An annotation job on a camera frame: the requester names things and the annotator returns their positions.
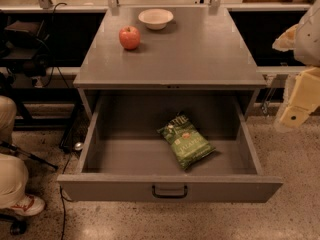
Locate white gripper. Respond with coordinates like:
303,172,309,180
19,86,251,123
272,24,320,128

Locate green jalapeno chip bag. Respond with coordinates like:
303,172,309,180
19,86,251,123
157,113,215,170

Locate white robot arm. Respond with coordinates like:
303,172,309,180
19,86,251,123
272,0,320,132

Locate grey open drawer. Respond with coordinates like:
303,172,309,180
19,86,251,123
58,95,282,203

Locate grey metal cabinet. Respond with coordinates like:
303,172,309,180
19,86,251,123
74,7,266,115

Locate white paper bowl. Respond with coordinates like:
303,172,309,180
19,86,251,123
138,9,174,30

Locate red apple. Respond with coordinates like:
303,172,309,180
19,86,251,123
119,26,140,50

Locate black equipment on shelf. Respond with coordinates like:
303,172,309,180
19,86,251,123
0,13,50,78

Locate white red sneaker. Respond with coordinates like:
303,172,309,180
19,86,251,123
10,194,46,217

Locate black tripod leg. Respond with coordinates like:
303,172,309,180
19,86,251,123
0,141,59,171

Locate person's beige trouser legs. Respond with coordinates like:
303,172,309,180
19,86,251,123
0,96,28,211

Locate black office chair base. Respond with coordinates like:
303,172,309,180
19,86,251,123
0,214,27,235

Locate black drawer handle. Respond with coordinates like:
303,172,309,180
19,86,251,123
151,185,188,199

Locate black floor cable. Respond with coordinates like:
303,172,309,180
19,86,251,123
58,152,74,240

